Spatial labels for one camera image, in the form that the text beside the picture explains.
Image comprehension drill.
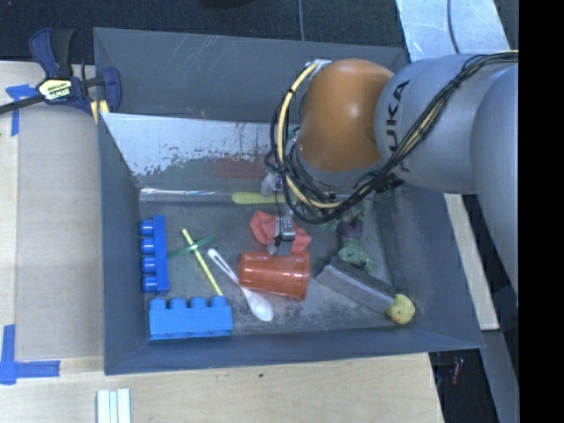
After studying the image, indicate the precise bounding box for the thin green stick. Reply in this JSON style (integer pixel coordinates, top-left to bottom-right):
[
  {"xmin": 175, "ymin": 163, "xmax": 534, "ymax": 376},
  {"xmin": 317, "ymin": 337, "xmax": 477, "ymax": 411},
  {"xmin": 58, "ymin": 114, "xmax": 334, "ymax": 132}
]
[{"xmin": 167, "ymin": 234, "xmax": 219, "ymax": 260}]

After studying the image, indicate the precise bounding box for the white plastic spoon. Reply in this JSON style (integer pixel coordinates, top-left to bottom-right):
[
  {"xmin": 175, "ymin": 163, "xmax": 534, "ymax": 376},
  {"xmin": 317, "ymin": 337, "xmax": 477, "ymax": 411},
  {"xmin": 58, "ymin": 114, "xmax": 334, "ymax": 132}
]
[{"xmin": 207, "ymin": 247, "xmax": 275, "ymax": 323}]

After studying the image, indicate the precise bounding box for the green and purple toy figure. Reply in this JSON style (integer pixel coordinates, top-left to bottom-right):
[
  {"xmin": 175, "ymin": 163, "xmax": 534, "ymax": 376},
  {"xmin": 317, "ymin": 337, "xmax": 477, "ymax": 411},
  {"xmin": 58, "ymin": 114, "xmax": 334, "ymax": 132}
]
[{"xmin": 323, "ymin": 197, "xmax": 380, "ymax": 273}]

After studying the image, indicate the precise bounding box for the yellow stick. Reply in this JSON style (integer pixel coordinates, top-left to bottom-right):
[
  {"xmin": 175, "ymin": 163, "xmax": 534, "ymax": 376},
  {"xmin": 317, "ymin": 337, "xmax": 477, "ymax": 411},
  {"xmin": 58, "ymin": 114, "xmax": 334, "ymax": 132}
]
[{"xmin": 181, "ymin": 227, "xmax": 225, "ymax": 297}]

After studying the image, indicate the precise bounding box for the red cloth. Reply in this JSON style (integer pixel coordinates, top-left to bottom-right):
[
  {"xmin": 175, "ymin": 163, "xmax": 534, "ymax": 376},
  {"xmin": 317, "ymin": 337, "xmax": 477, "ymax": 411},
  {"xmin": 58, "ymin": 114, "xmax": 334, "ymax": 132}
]
[{"xmin": 249, "ymin": 210, "xmax": 313, "ymax": 256}]

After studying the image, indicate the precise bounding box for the thin blue toy brick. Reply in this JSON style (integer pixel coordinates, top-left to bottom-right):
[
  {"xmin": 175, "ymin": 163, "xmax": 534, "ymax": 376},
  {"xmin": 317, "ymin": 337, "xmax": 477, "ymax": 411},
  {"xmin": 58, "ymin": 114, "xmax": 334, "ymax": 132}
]
[{"xmin": 138, "ymin": 214, "xmax": 171, "ymax": 294}]

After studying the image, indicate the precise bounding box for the yellow-green flat stick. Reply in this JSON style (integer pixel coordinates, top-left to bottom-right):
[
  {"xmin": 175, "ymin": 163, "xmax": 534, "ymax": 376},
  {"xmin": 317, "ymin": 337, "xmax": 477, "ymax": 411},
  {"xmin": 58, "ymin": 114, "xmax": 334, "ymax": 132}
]
[{"xmin": 230, "ymin": 190, "xmax": 287, "ymax": 206}]

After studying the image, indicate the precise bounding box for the yellow rubber duck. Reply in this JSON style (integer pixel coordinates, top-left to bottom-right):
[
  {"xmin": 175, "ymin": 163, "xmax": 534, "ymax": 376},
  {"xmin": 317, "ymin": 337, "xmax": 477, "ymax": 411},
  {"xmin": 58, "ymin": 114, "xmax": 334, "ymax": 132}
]
[{"xmin": 385, "ymin": 293, "xmax": 417, "ymax": 326}]

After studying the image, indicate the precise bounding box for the orange translucent cup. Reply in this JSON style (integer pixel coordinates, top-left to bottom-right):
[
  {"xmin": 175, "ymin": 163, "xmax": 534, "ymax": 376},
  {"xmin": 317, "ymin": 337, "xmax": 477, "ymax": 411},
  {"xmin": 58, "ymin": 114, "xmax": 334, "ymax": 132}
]
[{"xmin": 237, "ymin": 249, "xmax": 311, "ymax": 302}]

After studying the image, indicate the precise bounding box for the thick blue toy brick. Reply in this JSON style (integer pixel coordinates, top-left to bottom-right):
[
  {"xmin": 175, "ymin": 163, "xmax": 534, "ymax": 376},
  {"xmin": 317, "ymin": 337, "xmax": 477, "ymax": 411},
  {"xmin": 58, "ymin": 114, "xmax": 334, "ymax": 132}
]
[{"xmin": 147, "ymin": 294, "xmax": 234, "ymax": 341}]

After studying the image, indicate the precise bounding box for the grey metal bin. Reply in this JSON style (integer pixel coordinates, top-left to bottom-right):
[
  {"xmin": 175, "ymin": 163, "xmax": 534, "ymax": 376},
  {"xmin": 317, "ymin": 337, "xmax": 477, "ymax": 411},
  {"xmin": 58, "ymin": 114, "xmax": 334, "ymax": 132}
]
[{"xmin": 92, "ymin": 26, "xmax": 486, "ymax": 376}]

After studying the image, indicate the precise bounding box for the grey sponge block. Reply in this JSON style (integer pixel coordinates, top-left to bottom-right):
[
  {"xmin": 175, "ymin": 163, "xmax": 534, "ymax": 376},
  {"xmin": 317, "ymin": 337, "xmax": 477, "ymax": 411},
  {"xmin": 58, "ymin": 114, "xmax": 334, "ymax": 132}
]
[{"xmin": 315, "ymin": 260, "xmax": 398, "ymax": 314}]

